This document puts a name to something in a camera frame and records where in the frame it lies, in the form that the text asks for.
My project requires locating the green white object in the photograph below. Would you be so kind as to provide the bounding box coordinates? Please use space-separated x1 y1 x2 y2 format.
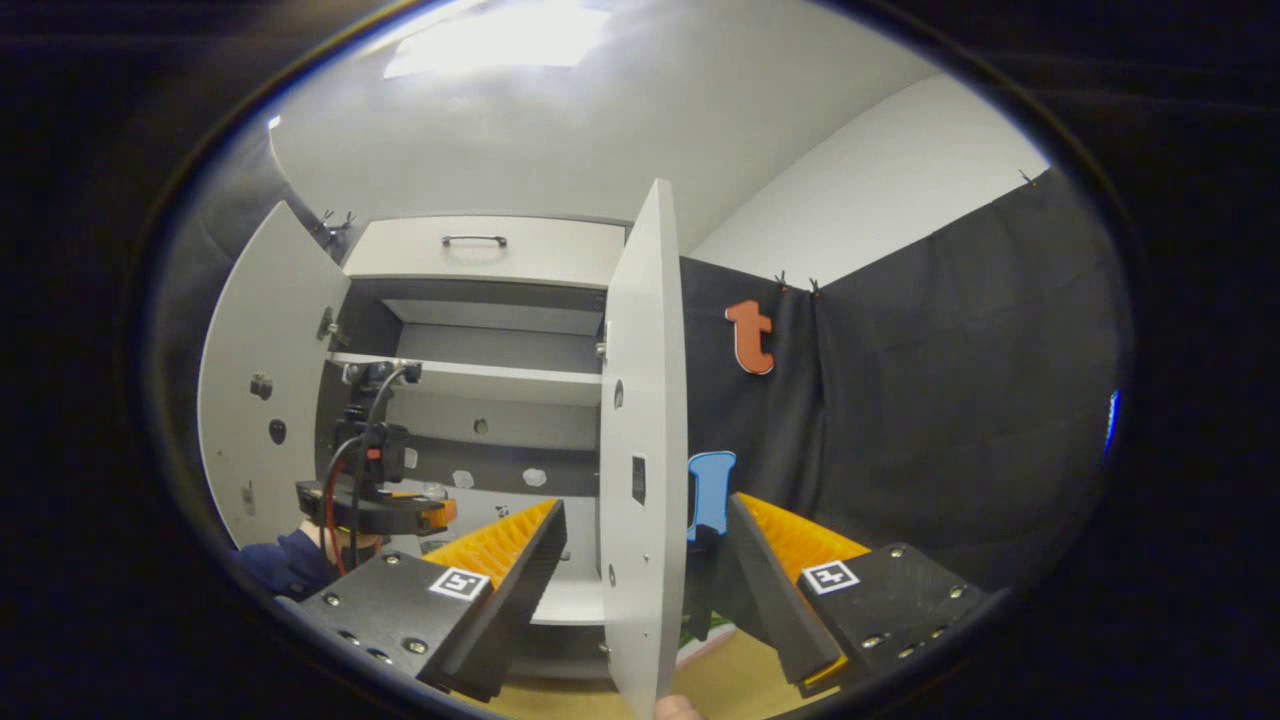
678 612 739 669

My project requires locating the red gripper cable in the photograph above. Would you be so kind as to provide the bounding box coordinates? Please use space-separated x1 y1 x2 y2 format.
320 463 349 578

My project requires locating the white cabinet shelf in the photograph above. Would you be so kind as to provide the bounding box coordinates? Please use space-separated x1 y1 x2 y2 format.
328 352 604 407

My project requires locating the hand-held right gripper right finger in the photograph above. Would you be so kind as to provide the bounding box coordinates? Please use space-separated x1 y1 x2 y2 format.
725 492 991 699

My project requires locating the white cabinet door headphone sticker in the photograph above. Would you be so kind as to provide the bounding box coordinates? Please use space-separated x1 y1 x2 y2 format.
598 178 693 720

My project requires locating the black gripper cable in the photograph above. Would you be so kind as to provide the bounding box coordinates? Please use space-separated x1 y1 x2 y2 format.
345 365 421 571

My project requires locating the white cabinet door camera sticker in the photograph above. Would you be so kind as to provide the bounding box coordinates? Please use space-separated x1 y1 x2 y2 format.
197 200 353 549

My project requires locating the white cabinet drawer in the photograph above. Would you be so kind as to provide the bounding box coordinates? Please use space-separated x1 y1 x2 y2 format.
342 215 629 291

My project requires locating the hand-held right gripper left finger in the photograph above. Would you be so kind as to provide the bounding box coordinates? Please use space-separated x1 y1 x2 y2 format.
298 498 568 703

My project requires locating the white grey cabinet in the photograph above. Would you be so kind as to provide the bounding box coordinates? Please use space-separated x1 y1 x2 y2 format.
315 212 641 681

